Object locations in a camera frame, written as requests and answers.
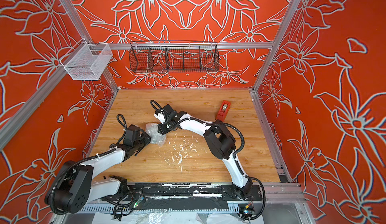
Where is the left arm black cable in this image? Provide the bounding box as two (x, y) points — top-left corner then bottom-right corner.
(117, 113), (128, 134)

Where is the black wire basket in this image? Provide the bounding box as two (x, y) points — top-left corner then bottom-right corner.
(129, 41), (220, 73)

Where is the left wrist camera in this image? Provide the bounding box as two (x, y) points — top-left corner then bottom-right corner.
(124, 124), (141, 142)

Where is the grey cable duct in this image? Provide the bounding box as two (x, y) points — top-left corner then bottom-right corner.
(76, 203), (240, 215)

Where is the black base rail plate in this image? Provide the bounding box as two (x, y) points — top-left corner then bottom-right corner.
(125, 183), (264, 201)

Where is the clear bubble wrap sheet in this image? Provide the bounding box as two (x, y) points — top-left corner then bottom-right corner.
(145, 123), (166, 147)

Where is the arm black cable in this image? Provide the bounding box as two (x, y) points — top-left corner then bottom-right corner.
(117, 113), (128, 134)
(204, 121), (266, 220)

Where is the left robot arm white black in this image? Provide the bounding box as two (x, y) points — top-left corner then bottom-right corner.
(44, 133), (151, 215)

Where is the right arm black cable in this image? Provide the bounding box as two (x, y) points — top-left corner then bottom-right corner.
(204, 121), (266, 220)

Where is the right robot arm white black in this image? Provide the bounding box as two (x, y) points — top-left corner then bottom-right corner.
(150, 100), (253, 200)

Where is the clear plastic bin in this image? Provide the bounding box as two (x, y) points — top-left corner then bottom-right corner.
(61, 44), (113, 81)

